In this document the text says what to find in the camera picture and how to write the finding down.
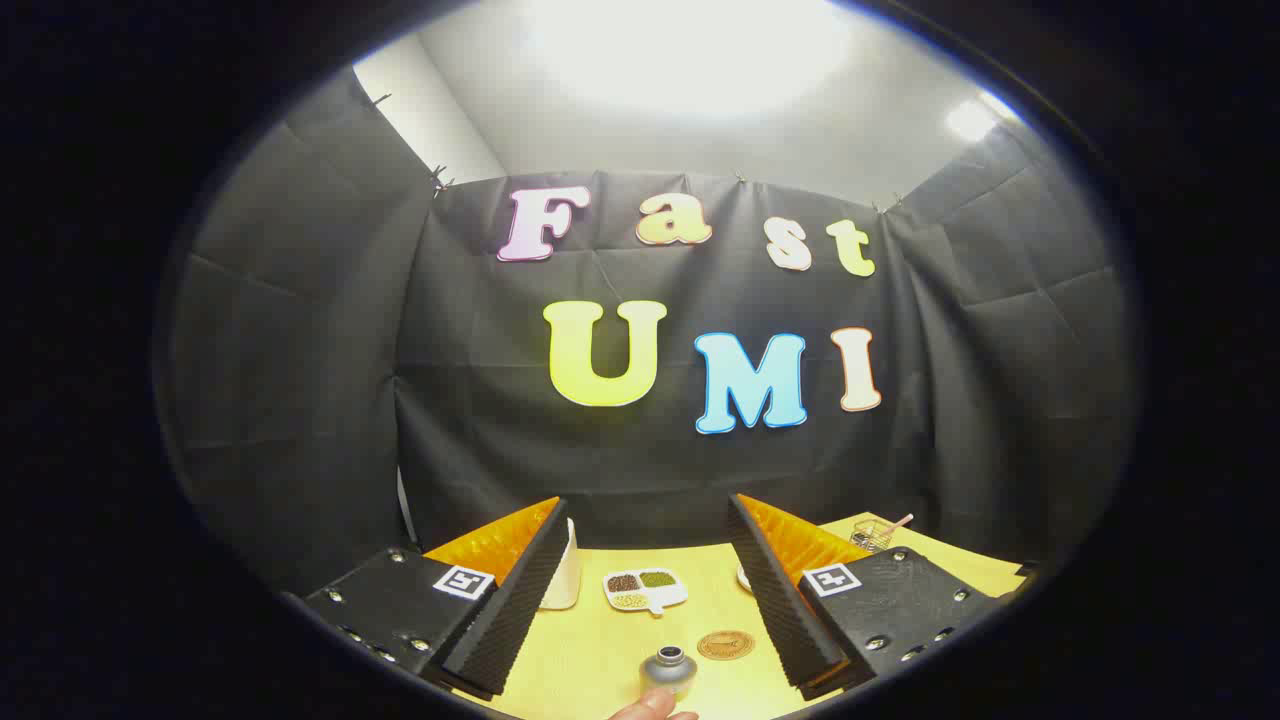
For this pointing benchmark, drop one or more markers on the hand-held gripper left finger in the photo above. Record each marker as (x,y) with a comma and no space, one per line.
(510,620)

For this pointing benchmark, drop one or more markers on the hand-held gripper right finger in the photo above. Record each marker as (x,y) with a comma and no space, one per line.
(790,610)

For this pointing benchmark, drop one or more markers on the round cork coaster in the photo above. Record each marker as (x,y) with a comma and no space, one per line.
(725,645)

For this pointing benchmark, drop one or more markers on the silver juice bottle green label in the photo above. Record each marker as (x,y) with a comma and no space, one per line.
(668,672)

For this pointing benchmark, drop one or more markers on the small white plate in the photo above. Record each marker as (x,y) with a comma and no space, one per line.
(743,578)

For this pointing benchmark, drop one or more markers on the wooden table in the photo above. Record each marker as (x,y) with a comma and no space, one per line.
(600,660)

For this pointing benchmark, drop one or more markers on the white divided snack dish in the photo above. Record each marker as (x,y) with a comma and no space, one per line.
(645,590)

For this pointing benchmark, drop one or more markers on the pink straw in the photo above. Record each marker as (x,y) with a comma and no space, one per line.
(901,522)

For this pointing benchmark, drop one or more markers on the black backdrop cloth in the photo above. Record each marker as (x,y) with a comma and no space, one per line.
(480,420)

